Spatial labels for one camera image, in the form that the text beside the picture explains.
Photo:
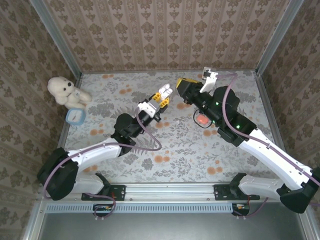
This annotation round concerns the pink earbud charging case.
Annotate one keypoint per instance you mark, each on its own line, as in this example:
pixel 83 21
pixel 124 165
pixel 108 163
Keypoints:
pixel 202 120

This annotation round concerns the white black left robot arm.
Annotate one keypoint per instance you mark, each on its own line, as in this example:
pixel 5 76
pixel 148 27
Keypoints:
pixel 95 152

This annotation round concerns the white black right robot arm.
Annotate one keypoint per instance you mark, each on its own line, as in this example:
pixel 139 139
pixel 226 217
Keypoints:
pixel 270 160

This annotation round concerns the small blue square clock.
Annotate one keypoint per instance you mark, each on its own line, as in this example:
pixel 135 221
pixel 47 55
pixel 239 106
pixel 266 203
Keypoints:
pixel 75 116

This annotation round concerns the white plush dog toy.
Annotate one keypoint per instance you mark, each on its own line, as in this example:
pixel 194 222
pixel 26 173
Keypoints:
pixel 62 88

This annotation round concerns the small black controller board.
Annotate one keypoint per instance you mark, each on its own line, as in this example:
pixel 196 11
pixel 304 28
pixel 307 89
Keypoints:
pixel 102 208
pixel 241 207

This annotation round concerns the grey metal sheet panel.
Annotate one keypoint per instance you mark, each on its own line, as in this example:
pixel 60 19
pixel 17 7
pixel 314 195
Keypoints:
pixel 170 227

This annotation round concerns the aluminium table back rail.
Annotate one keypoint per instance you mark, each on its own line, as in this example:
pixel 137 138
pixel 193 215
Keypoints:
pixel 112 72

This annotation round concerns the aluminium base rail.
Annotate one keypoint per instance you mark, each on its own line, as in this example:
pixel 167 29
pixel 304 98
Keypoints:
pixel 170 191

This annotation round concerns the aluminium frame post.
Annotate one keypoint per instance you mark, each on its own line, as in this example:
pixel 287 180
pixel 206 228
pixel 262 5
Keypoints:
pixel 58 40
pixel 278 37

